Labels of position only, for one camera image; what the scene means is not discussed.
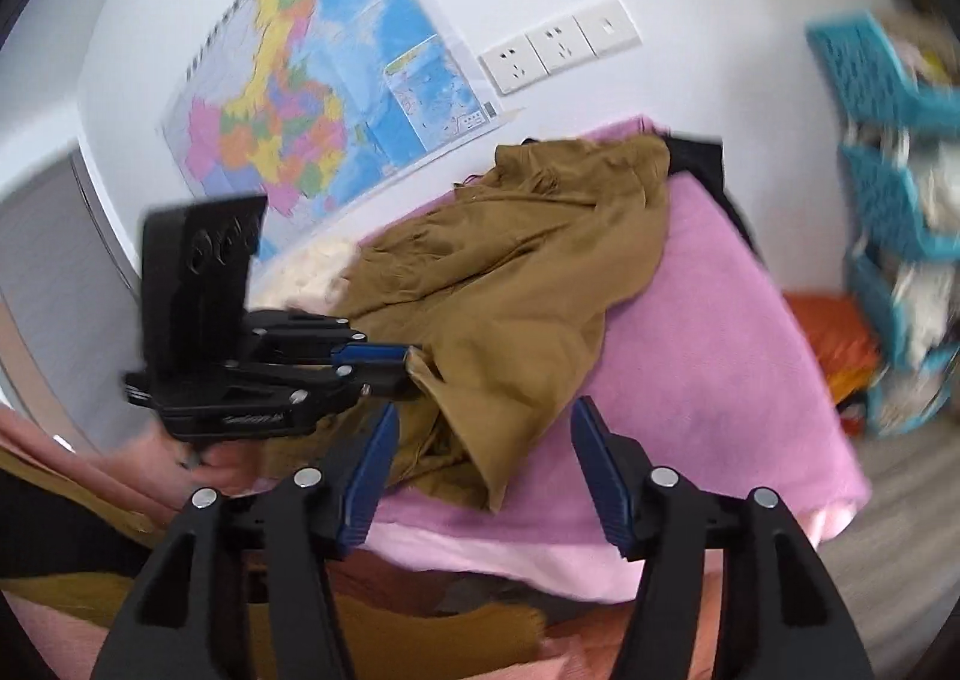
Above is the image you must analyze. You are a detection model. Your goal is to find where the mustard brown jacket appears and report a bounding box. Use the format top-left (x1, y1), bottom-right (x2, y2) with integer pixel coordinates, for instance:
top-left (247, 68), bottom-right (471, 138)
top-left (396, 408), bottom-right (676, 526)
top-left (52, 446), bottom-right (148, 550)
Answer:
top-left (319, 134), bottom-right (669, 511)

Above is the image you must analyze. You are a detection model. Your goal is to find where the person's left hand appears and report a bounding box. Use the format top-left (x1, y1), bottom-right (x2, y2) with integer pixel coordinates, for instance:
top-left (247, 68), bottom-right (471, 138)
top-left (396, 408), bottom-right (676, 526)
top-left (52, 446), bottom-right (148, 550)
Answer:
top-left (128, 421), bottom-right (263, 504)

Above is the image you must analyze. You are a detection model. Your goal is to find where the cream coloured garment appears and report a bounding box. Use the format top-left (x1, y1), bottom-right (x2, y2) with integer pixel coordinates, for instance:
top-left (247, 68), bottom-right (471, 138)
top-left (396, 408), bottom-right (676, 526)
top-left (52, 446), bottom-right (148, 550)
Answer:
top-left (249, 236), bottom-right (359, 314)

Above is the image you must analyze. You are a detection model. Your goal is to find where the salmon pink knit sweater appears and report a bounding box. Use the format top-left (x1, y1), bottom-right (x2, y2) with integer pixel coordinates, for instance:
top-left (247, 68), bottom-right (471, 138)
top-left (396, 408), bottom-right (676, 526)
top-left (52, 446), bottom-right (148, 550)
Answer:
top-left (2, 409), bottom-right (633, 678)

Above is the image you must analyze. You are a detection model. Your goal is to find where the pink bed blanket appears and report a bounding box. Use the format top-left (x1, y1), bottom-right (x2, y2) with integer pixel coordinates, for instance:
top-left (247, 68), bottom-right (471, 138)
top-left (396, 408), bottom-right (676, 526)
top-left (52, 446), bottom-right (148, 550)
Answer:
top-left (366, 218), bottom-right (871, 604)

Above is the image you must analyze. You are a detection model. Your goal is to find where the orange cloth pile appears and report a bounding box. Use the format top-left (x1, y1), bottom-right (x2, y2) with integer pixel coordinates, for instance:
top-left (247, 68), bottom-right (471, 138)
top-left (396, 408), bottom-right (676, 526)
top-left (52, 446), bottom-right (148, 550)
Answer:
top-left (784, 292), bottom-right (882, 436)

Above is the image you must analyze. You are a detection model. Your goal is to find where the black garment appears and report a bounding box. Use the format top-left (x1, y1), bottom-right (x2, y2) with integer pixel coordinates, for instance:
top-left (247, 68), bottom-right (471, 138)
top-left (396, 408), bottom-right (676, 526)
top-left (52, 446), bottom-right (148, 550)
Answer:
top-left (662, 136), bottom-right (763, 265)

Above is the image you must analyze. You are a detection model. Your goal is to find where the blue plastic basket rack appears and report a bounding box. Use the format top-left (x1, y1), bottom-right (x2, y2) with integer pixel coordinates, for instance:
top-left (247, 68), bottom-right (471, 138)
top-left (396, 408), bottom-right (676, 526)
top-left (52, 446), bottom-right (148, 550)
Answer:
top-left (805, 12), bottom-right (958, 436)

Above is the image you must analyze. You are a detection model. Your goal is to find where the colourful wall map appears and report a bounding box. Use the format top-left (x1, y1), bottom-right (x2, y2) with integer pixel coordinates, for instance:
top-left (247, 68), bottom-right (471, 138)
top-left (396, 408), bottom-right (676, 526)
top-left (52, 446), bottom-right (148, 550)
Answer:
top-left (160, 0), bottom-right (498, 260)

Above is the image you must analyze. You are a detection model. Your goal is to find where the white wall socket panel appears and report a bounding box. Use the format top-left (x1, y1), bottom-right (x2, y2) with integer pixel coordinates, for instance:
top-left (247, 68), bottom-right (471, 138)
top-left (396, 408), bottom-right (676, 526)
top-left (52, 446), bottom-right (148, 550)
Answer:
top-left (478, 0), bottom-right (641, 95)

